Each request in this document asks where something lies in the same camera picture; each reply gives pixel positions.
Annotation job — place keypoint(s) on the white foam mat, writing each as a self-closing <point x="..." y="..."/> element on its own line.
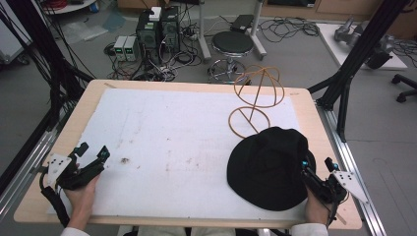
<point x="170" y="137"/>

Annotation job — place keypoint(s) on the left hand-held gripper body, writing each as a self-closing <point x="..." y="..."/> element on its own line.
<point x="78" y="177"/>

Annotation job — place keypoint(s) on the black flat box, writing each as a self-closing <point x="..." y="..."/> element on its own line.
<point x="242" y="23"/>

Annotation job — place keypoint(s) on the black round stool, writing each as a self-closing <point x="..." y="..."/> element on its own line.
<point x="232" y="44"/>

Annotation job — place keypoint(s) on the person's right hand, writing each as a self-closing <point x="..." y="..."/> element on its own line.
<point x="316" y="211"/>

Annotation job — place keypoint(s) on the white box on computer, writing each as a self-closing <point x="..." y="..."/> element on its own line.
<point x="155" y="13"/>

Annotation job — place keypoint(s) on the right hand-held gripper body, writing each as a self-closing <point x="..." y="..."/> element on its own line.
<point x="327" y="191"/>

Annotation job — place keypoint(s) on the black computer tower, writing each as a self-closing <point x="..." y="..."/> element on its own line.
<point x="170" y="31"/>
<point x="148" y="36"/>

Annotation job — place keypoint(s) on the white metal stand frame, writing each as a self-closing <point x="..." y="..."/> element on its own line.
<point x="257" y="31"/>

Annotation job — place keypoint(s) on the clear plastic sheet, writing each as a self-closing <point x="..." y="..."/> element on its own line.
<point x="82" y="32"/>

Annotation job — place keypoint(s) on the black office chair base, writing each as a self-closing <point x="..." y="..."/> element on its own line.
<point x="405" y="87"/>

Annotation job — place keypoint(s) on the black hat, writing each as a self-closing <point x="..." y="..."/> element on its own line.
<point x="265" y="170"/>

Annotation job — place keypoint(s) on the white power supply unit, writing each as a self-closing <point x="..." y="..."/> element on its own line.
<point x="119" y="47"/>
<point x="131" y="47"/>

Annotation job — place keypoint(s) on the grey equipment case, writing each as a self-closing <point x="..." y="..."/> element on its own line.
<point x="10" y="46"/>

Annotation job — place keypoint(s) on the black metal frame strut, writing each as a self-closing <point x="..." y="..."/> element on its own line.
<point x="49" y="55"/>
<point x="357" y="55"/>

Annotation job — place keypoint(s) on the white floor board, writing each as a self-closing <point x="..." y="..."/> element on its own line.
<point x="337" y="49"/>

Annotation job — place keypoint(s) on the white round table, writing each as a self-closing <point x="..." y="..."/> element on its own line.
<point x="72" y="7"/>

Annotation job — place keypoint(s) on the aluminium rail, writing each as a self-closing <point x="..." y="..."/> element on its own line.
<point x="357" y="183"/>
<point x="23" y="173"/>

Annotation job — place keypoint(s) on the person's left hand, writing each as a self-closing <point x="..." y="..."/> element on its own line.
<point x="80" y="203"/>

